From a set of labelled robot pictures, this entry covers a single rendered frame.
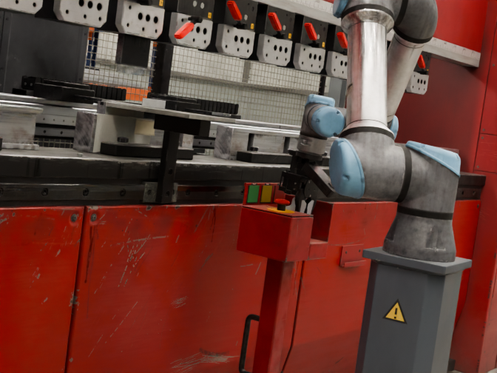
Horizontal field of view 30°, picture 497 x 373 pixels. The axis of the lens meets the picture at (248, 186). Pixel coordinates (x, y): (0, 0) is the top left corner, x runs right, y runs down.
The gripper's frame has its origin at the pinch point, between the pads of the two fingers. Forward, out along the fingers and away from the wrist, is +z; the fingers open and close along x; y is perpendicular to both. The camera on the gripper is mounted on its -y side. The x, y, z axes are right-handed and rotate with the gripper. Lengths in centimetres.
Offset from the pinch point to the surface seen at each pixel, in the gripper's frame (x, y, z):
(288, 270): 5.0, -2.0, 11.0
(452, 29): -145, 36, -69
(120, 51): 42, 36, -36
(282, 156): -25.4, 26.5, -14.3
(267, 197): 4.5, 9.4, -5.8
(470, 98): -178, 35, -43
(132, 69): 36, 37, -33
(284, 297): 5.1, -2.6, 18.1
